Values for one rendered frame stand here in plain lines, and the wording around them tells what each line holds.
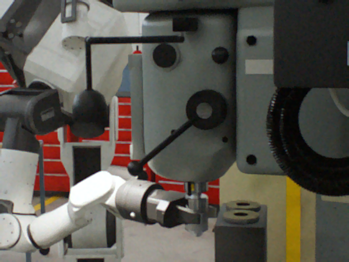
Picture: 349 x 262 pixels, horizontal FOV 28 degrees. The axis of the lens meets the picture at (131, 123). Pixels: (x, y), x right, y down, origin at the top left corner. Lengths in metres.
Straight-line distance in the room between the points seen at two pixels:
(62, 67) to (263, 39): 0.63
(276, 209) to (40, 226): 1.74
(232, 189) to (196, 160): 1.89
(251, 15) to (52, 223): 0.67
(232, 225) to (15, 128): 0.57
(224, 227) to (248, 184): 1.46
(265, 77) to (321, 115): 0.11
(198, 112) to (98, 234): 0.92
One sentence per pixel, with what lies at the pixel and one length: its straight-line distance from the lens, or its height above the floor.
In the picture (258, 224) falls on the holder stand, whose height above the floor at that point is 1.13.
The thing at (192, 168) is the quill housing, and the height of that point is 1.34.
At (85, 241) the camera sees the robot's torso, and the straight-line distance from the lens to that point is 2.07.
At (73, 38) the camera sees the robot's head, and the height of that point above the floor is 1.58.
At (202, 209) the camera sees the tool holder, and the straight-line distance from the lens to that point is 1.36.
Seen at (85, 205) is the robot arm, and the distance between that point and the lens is 1.49.
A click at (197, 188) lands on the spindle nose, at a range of 1.34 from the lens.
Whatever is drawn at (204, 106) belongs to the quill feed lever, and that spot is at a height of 1.46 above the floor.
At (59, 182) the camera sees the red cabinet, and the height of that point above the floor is 0.17.
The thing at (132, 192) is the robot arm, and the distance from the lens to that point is 1.43.
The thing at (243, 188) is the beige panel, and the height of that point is 0.88.
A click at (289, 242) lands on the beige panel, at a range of 3.17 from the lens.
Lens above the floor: 1.59
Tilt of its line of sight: 8 degrees down
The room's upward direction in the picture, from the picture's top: 1 degrees counter-clockwise
